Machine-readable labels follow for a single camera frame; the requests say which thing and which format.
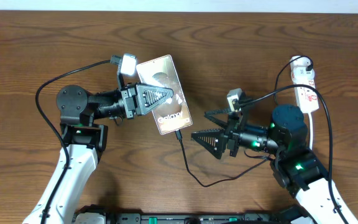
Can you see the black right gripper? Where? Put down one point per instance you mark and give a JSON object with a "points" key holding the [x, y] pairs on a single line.
{"points": [[231, 135]]}

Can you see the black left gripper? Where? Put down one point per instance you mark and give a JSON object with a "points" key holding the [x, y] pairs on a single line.
{"points": [[133, 96]]}

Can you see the Galaxy smartphone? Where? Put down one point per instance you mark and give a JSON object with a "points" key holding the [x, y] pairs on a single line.
{"points": [[170, 109]]}

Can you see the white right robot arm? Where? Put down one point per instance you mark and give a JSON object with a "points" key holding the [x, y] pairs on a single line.
{"points": [[295, 166]]}

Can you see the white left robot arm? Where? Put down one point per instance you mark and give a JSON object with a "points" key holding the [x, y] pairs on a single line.
{"points": [[83, 141]]}

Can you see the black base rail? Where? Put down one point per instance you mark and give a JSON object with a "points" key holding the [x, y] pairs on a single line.
{"points": [[136, 218]]}

